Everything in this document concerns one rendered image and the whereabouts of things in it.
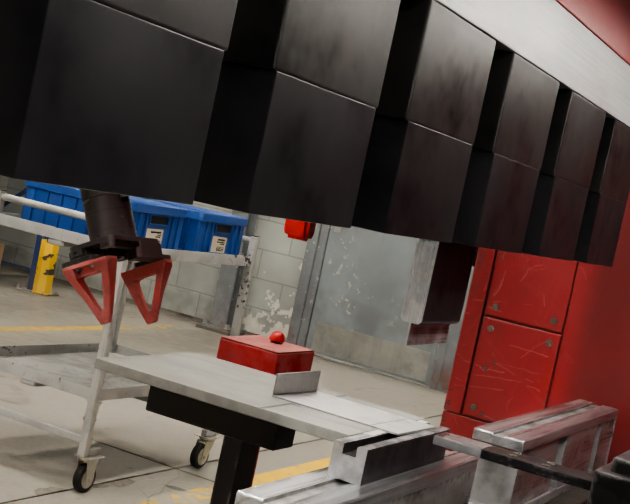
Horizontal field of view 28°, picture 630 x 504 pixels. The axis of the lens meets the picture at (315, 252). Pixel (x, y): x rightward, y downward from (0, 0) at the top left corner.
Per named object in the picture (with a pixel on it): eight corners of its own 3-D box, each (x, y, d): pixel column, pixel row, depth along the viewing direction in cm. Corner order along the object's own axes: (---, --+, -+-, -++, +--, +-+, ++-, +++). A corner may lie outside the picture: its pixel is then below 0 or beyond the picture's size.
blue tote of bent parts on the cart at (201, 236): (140, 237, 525) (148, 195, 524) (240, 263, 503) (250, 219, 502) (88, 232, 493) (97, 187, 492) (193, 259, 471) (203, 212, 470)
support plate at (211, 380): (193, 361, 132) (195, 351, 132) (422, 428, 121) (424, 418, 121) (93, 368, 116) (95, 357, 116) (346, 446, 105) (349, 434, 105)
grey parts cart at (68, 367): (87, 424, 535) (132, 206, 530) (216, 468, 506) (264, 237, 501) (-63, 443, 454) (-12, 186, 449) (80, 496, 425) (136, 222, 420)
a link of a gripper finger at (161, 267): (184, 316, 156) (170, 243, 157) (152, 316, 150) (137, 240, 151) (140, 329, 159) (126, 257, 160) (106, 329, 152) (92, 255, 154)
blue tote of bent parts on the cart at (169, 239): (74, 230, 488) (83, 185, 487) (180, 257, 466) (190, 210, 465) (14, 224, 456) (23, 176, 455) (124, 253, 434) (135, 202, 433)
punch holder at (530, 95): (439, 235, 122) (476, 68, 121) (522, 253, 118) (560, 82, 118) (381, 226, 109) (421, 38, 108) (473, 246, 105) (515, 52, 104)
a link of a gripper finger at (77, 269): (153, 316, 150) (138, 240, 151) (118, 316, 143) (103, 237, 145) (107, 329, 153) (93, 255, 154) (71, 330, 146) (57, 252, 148)
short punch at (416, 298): (434, 340, 117) (456, 240, 116) (454, 345, 116) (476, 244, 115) (394, 342, 108) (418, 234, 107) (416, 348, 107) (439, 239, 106)
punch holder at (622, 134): (546, 252, 158) (575, 124, 157) (613, 267, 155) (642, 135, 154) (513, 247, 145) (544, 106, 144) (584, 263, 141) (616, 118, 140)
